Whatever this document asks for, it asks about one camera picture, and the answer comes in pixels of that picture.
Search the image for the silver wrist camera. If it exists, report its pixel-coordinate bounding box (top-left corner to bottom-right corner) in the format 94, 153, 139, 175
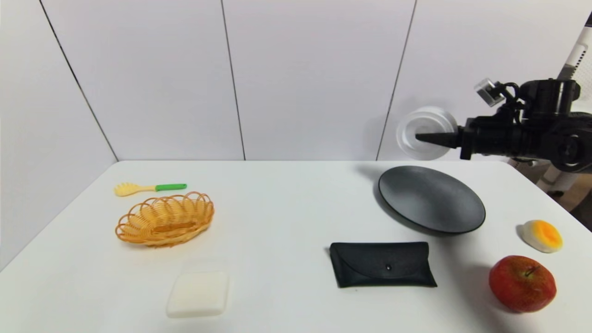
475, 78, 503, 107

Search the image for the white soap bar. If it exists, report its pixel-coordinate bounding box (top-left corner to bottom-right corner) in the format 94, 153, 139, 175
166, 271, 230, 319

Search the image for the gray round plate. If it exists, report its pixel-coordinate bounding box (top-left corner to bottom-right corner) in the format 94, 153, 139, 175
378, 166, 486, 234

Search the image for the black leather glasses case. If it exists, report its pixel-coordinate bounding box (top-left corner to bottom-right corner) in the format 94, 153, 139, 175
329, 241, 438, 288

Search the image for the orange wicker basket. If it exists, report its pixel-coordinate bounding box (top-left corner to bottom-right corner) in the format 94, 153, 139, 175
115, 191, 215, 247

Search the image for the white perforated panel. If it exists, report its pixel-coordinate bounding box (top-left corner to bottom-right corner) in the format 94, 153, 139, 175
557, 28, 592, 100

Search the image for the white plastic tape spool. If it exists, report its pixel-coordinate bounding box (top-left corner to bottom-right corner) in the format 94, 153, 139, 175
396, 106, 459, 161

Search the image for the yellow pasta fork green handle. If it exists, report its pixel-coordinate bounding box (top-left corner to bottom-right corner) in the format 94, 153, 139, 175
114, 182, 188, 197

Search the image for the red apple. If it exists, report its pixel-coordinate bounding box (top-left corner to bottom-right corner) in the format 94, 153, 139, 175
489, 255, 557, 313

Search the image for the white desk leg with knob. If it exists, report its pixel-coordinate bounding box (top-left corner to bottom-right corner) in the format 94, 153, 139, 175
509, 157, 592, 196

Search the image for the white orange egg half toy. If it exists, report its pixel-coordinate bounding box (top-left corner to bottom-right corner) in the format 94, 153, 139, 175
521, 220, 564, 253

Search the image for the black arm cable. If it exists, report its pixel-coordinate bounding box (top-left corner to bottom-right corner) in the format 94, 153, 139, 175
497, 82, 523, 117

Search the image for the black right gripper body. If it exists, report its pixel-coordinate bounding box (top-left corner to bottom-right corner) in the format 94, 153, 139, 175
459, 117, 525, 160

